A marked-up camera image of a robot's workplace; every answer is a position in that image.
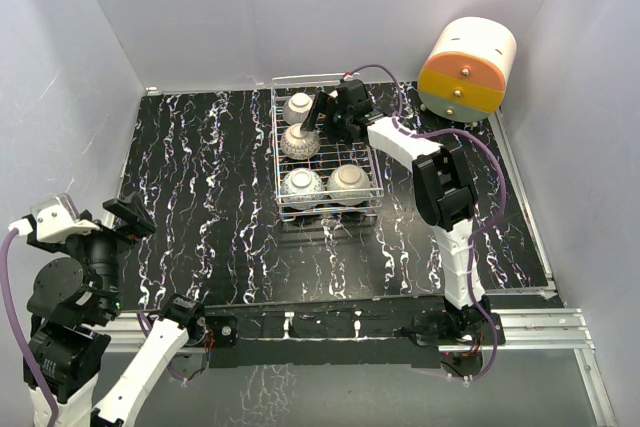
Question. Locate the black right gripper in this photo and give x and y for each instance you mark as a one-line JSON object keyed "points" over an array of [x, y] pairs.
{"points": [[319, 106]]}

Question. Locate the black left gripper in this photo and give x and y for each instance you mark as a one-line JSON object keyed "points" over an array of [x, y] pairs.
{"points": [[136, 221]]}

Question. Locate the purple striped bowl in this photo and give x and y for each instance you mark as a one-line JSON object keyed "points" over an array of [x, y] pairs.
{"points": [[297, 108]]}

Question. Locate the white brown lattice bowl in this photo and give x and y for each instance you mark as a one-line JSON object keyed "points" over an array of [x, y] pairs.
{"points": [[299, 144]]}

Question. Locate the green patterned bowl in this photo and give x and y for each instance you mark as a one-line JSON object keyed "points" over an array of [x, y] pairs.
{"points": [[348, 185]]}

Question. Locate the red patterned bowl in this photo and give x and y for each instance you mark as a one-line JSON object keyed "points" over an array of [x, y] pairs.
{"points": [[302, 189]]}

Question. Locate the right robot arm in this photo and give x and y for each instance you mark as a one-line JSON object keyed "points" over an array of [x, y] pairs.
{"points": [[445, 197]]}

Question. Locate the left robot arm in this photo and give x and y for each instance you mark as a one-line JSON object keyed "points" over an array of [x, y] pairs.
{"points": [[75, 295]]}

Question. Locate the orange yellow cylindrical drawer cabinet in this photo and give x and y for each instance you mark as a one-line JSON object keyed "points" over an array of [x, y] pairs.
{"points": [[465, 77]]}

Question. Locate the white wire dish rack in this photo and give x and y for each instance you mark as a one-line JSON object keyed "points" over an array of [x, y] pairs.
{"points": [[331, 155]]}

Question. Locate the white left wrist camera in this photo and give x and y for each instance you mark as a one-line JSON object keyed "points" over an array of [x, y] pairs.
{"points": [[53, 221]]}

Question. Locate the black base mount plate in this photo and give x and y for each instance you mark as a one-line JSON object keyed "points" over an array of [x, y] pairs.
{"points": [[341, 337]]}

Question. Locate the aluminium frame rail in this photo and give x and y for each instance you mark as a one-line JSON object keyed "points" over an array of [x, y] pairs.
{"points": [[522, 329]]}

